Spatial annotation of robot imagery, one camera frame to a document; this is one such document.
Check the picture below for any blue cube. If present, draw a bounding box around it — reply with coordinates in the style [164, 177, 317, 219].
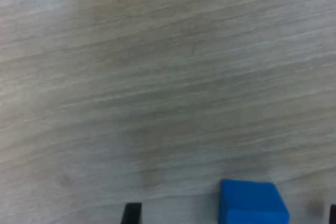
[218, 179, 291, 224]

